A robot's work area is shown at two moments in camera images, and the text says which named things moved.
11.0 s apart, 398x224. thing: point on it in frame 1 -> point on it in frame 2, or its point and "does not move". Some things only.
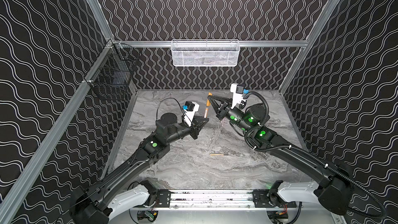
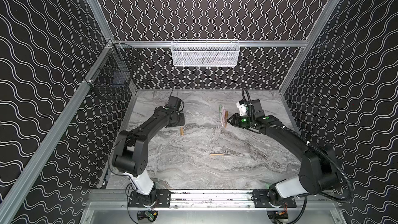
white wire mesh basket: (205, 52) does not move
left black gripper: (194, 127) -> (178, 119)
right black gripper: (223, 109) -> (235, 120)
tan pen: (219, 154) does not move
